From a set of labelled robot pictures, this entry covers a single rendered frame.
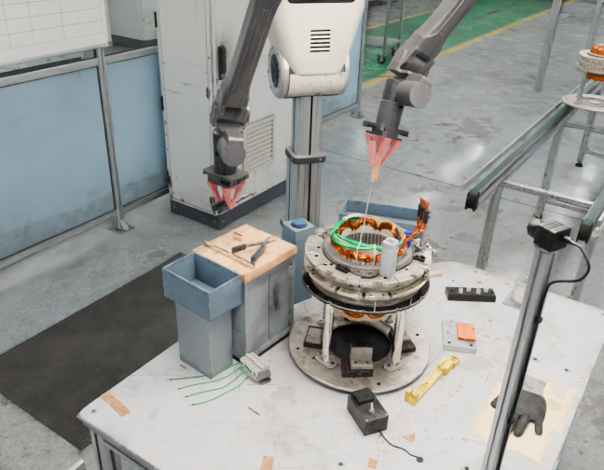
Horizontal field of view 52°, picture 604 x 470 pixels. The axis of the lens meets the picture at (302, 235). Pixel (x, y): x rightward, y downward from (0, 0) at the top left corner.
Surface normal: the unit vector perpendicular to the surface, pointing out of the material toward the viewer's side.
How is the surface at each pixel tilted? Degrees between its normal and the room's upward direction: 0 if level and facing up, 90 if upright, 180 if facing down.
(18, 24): 90
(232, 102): 117
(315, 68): 90
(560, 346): 0
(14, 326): 0
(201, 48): 90
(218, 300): 90
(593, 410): 0
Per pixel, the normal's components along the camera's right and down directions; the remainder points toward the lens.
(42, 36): 0.83, 0.29
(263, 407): 0.04, -0.88
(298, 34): 0.32, 0.47
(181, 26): -0.57, 0.37
